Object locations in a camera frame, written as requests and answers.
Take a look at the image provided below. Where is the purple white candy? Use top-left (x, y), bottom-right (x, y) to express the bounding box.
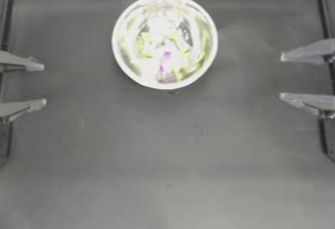
top-left (158, 50), bottom-right (174, 74)

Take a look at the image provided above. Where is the green candy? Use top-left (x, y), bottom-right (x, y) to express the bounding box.
top-left (169, 65), bottom-right (189, 82)
top-left (135, 31), bottom-right (155, 61)
top-left (169, 31), bottom-right (195, 58)

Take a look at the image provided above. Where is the steel bowl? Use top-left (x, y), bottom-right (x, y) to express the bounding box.
top-left (110, 0), bottom-right (221, 91)

